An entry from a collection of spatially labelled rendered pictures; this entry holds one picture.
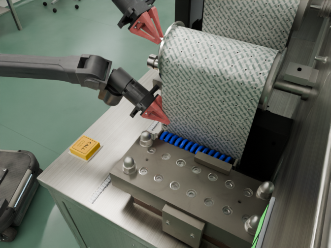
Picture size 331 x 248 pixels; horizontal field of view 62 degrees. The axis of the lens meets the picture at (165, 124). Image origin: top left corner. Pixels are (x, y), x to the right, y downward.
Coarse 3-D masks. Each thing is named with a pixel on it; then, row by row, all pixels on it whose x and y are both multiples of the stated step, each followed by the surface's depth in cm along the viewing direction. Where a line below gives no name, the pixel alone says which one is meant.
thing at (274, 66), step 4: (276, 56) 56; (280, 56) 56; (276, 60) 56; (272, 64) 55; (276, 64) 55; (272, 68) 55; (272, 72) 55; (268, 76) 55; (272, 76) 55; (268, 80) 55; (268, 84) 55; (264, 88) 56; (264, 92) 56; (264, 96) 57; (260, 100) 59
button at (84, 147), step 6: (84, 138) 92; (90, 138) 92; (78, 144) 90; (84, 144) 90; (90, 144) 90; (96, 144) 90; (72, 150) 88; (78, 150) 88; (84, 150) 88; (90, 150) 88; (96, 150) 91; (84, 156) 87; (90, 156) 89
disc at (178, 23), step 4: (172, 24) 63; (176, 24) 64; (180, 24) 66; (168, 28) 62; (172, 28) 63; (168, 32) 62; (164, 36) 62; (164, 40) 62; (164, 44) 62; (160, 48) 62; (160, 52) 62; (160, 56) 63; (160, 60) 63; (160, 64) 64; (160, 68) 65; (160, 72) 66; (160, 76) 67
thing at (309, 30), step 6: (312, 12) 134; (318, 12) 133; (306, 18) 137; (312, 18) 136; (318, 18) 135; (324, 18) 134; (306, 24) 139; (312, 24) 138; (318, 24) 136; (294, 30) 144; (300, 30) 142; (306, 30) 141; (312, 30) 139; (318, 30) 138; (294, 36) 146; (300, 36) 144; (306, 36) 143; (312, 36) 141
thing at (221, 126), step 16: (176, 96) 69; (192, 96) 66; (176, 112) 73; (192, 112) 70; (208, 112) 67; (224, 112) 64; (240, 112) 62; (176, 128) 77; (192, 128) 74; (208, 128) 70; (224, 128) 68; (240, 128) 65; (208, 144) 74; (224, 144) 71; (240, 144) 68
